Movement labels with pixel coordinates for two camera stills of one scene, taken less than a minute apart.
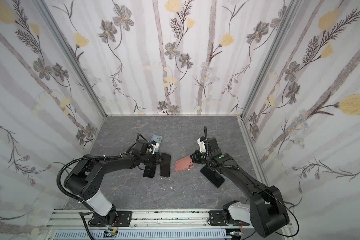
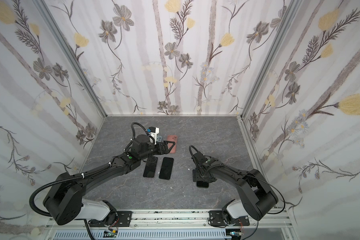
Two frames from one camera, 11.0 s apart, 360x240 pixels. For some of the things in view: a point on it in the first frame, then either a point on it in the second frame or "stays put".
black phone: x=149 y=171 stays put
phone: x=165 y=165 stays put
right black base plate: x=216 y=218 stays put
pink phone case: x=184 y=164 -> x=172 y=138
